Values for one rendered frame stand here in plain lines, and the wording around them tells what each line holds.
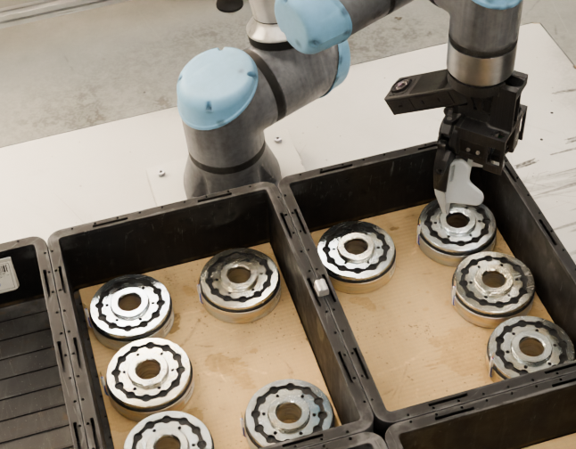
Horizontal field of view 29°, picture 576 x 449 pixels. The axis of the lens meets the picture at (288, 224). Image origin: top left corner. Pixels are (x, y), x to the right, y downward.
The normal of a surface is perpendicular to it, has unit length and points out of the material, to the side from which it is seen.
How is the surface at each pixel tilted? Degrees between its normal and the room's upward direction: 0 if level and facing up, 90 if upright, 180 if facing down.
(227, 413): 0
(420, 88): 32
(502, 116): 90
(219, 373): 0
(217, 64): 11
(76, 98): 0
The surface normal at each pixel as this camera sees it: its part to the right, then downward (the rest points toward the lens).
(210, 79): -0.18, -0.58
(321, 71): 0.56, 0.40
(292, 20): -0.80, 0.50
